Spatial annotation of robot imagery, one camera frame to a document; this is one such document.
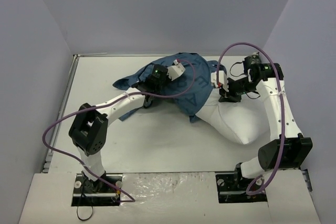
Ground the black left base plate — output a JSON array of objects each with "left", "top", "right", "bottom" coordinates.
[{"left": 71, "top": 174, "right": 121, "bottom": 207}]

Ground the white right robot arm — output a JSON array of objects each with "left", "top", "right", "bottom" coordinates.
[{"left": 213, "top": 54, "right": 313, "bottom": 189}]

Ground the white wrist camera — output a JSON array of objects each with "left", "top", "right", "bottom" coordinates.
[
  {"left": 167, "top": 59, "right": 185, "bottom": 81},
  {"left": 211, "top": 70, "right": 228, "bottom": 90}
]

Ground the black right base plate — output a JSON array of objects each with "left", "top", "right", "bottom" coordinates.
[{"left": 215, "top": 172, "right": 267, "bottom": 204}]

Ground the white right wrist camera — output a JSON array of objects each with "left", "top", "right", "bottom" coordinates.
[{"left": 211, "top": 70, "right": 228, "bottom": 90}]

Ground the blue letter print pillowcase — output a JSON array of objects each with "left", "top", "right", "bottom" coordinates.
[{"left": 112, "top": 52, "right": 218, "bottom": 123}]

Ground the white pillow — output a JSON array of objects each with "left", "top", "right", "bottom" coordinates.
[{"left": 196, "top": 89, "right": 269, "bottom": 145}]

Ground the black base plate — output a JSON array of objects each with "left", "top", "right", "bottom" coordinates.
[
  {"left": 71, "top": 174, "right": 121, "bottom": 207},
  {"left": 215, "top": 172, "right": 267, "bottom": 204}
]

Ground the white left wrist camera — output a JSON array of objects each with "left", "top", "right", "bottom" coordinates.
[{"left": 167, "top": 59, "right": 185, "bottom": 81}]

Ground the black thin wire loop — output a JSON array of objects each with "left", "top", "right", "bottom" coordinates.
[{"left": 76, "top": 194, "right": 95, "bottom": 221}]

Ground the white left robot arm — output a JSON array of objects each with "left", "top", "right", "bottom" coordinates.
[{"left": 69, "top": 64, "right": 172, "bottom": 191}]

